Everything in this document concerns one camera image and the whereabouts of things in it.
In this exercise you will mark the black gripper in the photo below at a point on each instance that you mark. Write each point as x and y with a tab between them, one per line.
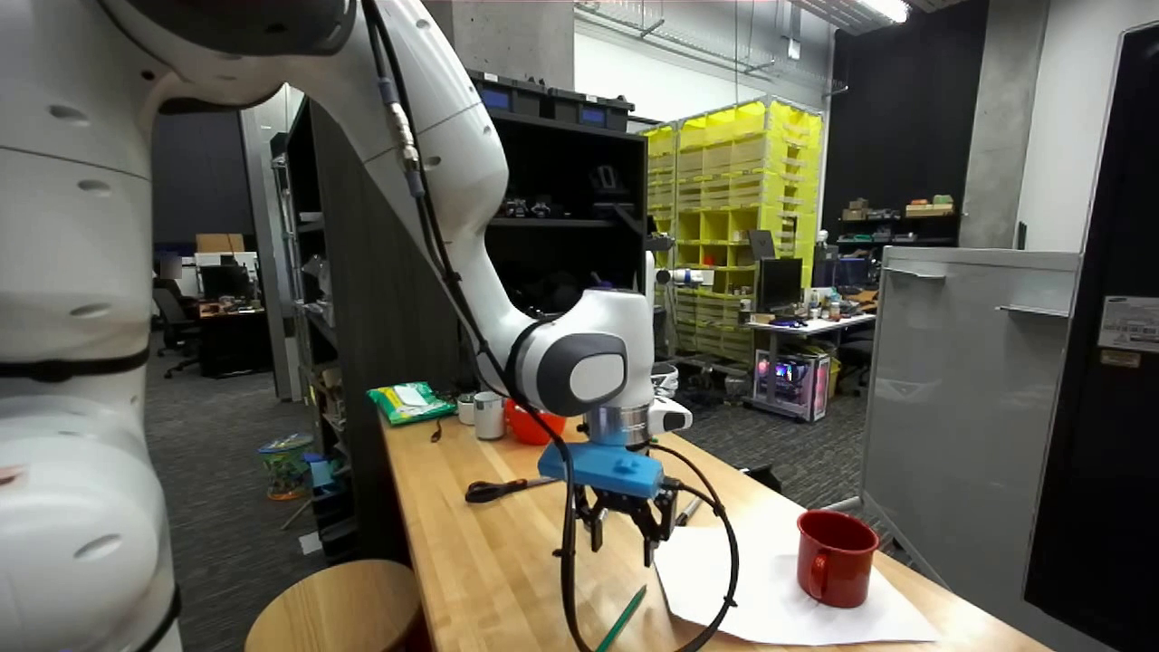
619	505

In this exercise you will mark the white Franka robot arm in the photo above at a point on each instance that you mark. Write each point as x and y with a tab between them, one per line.
74	363

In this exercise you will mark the black pen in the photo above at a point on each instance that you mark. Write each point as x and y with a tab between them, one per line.
690	512

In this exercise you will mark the orange red mug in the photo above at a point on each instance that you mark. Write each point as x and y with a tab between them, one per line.
530	424

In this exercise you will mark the white cylindrical mug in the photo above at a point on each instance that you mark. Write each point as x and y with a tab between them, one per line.
491	414

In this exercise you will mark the dark red mug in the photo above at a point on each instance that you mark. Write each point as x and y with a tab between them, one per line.
833	560

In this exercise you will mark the black scissors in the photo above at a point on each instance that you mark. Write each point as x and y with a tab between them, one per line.
499	491

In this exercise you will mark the white paper sheet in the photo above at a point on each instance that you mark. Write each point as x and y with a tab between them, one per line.
784	604

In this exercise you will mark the small white plant pot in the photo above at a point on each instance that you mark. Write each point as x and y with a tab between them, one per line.
466	408

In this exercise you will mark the computer case with lights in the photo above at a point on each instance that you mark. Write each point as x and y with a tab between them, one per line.
790	386

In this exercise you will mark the green wipes packet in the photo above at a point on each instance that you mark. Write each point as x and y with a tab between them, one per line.
410	402

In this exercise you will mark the cluttered work desk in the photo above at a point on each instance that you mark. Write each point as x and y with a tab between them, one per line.
809	328

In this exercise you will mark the round wooden stool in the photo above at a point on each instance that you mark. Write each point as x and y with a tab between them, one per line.
339	610

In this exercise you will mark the black computer monitor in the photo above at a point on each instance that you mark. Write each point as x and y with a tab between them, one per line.
778	289

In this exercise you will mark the small blue floor box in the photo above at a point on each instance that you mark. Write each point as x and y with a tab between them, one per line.
321	471

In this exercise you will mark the black shelving unit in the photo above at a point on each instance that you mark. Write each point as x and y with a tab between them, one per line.
375	313

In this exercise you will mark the green floor basket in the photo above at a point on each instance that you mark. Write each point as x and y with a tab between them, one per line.
287	467

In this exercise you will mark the yellow storage rack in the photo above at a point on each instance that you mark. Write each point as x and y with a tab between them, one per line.
736	219

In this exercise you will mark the grey metal cabinet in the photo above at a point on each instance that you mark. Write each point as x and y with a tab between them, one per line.
964	412

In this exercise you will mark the dark background shelf unit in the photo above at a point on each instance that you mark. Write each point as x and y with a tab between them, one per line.
899	219

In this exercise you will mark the dark office desk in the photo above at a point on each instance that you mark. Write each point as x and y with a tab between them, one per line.
237	332

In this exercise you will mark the tall black cabinet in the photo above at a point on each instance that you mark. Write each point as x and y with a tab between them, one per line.
1110	484

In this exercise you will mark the black office chair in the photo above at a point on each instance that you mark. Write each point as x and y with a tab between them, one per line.
176	328

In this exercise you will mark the white paper sign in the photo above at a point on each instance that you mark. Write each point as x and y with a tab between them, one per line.
1130	328

